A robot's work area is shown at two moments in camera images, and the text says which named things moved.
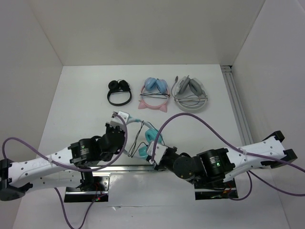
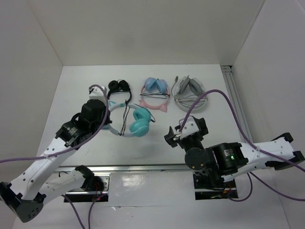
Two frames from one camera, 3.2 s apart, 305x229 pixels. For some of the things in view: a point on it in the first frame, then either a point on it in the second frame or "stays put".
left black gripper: (108, 128) → (105, 109)
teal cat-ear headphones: (151, 135) → (140, 122)
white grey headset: (188, 93) stays put
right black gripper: (159, 166) → (200, 124)
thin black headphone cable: (130, 153) → (126, 114)
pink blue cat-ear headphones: (154, 88) stays put
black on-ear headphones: (120, 85) stays put
